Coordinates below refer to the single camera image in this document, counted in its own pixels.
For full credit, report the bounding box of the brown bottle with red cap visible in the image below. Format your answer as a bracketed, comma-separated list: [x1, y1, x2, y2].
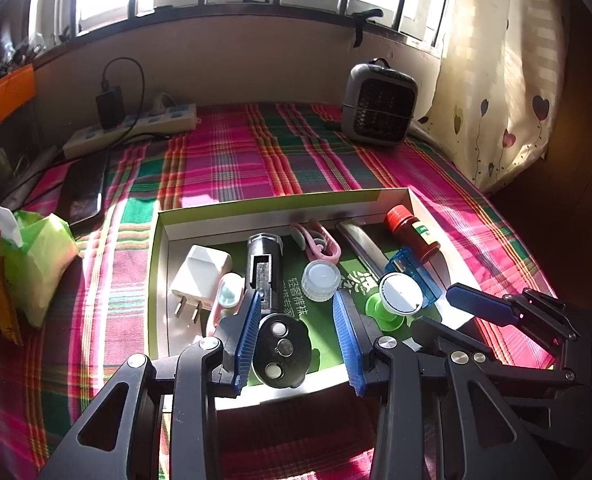
[385, 205, 442, 261]

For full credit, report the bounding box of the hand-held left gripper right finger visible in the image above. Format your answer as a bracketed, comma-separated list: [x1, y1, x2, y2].
[332, 291, 559, 480]

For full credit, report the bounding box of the white round lid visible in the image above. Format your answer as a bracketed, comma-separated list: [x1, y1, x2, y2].
[301, 261, 340, 303]

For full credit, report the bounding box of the small grey heater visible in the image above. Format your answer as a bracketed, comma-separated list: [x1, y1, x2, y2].
[340, 59, 419, 148]

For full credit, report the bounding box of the black phone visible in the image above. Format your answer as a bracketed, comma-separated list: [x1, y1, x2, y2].
[56, 155, 109, 226]

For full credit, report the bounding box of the black strap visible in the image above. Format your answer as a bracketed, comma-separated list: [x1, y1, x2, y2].
[350, 9, 383, 48]

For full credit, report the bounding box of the blue transparent box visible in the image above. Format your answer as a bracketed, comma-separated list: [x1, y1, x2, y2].
[386, 247, 444, 308]

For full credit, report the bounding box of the heart print curtain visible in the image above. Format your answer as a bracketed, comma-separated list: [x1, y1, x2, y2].
[418, 0, 564, 193]

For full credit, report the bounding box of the black round disc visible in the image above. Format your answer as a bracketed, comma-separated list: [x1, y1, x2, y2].
[252, 312, 311, 388]

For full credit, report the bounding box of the white power strip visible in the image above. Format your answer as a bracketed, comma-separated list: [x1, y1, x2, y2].
[63, 103, 199, 158]

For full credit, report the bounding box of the green knob with white top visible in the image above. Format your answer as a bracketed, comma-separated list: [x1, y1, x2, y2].
[358, 272, 424, 333]

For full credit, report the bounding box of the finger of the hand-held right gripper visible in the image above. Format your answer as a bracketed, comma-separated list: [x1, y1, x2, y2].
[410, 317, 577, 396]
[446, 282, 582, 343]

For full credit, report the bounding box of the black folding knife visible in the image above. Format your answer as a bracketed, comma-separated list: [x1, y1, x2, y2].
[336, 220, 384, 286]

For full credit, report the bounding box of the white charger plug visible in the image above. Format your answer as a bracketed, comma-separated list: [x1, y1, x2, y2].
[170, 244, 233, 323]

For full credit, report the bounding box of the black adapter with cable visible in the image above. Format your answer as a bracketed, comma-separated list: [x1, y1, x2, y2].
[96, 57, 144, 131]

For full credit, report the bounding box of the green cardboard box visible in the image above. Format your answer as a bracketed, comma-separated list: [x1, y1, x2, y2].
[146, 187, 482, 408]

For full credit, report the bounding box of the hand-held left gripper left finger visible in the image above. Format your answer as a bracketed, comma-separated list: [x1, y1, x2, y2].
[38, 289, 263, 480]

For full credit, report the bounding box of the plaid blanket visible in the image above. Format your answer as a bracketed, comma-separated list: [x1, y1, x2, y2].
[0, 101, 559, 480]

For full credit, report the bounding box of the green tissue pack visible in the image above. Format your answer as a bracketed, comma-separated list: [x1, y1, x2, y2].
[0, 206, 81, 328]

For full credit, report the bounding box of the orange tray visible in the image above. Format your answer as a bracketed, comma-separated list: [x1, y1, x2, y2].
[0, 66, 37, 133]

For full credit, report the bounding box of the black battery case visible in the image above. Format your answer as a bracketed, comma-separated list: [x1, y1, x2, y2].
[246, 232, 297, 317]

